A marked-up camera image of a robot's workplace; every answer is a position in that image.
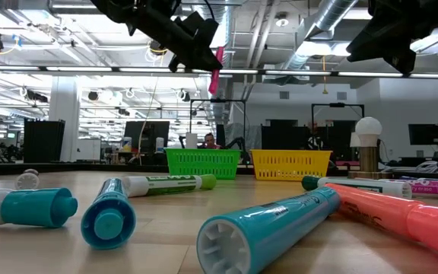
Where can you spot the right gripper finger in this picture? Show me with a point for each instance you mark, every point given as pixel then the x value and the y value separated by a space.
pixel 386 47

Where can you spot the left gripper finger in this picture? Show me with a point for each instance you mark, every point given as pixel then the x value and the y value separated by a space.
pixel 196 61
pixel 202 32

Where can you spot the pink highlighter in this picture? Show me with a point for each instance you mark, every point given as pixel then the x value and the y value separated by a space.
pixel 215 76

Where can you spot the dark green Expo marker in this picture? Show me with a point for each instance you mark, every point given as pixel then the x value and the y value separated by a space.
pixel 356 184

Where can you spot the orange highlighter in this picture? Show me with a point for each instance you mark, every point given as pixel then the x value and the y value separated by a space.
pixel 394 217

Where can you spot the teal highlighter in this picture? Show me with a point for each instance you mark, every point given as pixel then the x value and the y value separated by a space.
pixel 264 228
pixel 108 224

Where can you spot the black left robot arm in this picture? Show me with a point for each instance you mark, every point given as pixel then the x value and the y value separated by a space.
pixel 120 9

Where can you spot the white bulb brass lamp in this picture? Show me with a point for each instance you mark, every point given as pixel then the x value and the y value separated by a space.
pixel 368 129

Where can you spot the white wipes canister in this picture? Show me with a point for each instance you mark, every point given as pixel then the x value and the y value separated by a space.
pixel 159 144
pixel 127 144

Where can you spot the large black screen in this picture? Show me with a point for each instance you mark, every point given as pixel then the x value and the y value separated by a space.
pixel 146 137

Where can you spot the black computer monitor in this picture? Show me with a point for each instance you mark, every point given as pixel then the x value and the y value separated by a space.
pixel 425 134

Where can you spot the green plastic basket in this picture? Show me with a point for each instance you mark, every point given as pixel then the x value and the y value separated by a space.
pixel 204 163

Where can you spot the light green Expo marker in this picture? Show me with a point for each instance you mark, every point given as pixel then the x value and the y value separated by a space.
pixel 165 185

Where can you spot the blue Expo marker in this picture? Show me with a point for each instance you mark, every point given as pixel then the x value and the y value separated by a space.
pixel 413 177

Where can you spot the yellow plastic basket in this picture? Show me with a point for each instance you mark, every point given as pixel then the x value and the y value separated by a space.
pixel 291 165

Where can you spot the black partition panel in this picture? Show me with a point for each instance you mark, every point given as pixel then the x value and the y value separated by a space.
pixel 44 141

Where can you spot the teal Expo marker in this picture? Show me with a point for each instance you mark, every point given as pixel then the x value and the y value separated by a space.
pixel 32 207

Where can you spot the black gantry frame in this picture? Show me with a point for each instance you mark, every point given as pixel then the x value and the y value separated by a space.
pixel 337 104

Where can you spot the black aluminium table frame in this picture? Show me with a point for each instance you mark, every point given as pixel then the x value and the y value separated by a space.
pixel 70 167

